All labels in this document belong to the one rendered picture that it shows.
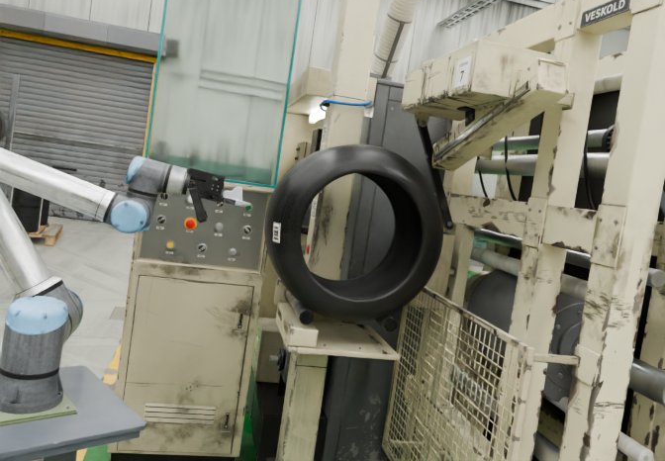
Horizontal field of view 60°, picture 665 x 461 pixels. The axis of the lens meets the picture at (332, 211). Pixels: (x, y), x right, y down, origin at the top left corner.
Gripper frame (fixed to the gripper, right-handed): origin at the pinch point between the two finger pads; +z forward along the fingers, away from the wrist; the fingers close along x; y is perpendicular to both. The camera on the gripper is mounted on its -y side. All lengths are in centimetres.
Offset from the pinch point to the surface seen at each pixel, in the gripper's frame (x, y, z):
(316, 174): -11.8, 15.2, 17.4
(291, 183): -8.6, 10.6, 11.2
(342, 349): -9, -37, 41
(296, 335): -9.9, -35.2, 24.9
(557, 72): -44, 58, 68
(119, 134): 919, 22, -184
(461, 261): 21, -1, 88
